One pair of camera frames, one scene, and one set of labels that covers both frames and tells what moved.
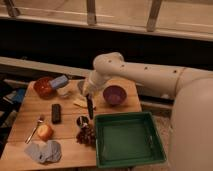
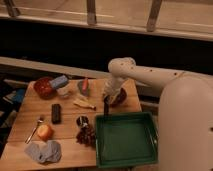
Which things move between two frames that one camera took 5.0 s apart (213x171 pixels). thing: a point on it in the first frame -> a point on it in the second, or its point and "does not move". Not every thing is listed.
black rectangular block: [56, 113] does not move
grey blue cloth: [44, 152] does not move
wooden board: [54, 126] does not move
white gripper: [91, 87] -> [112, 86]
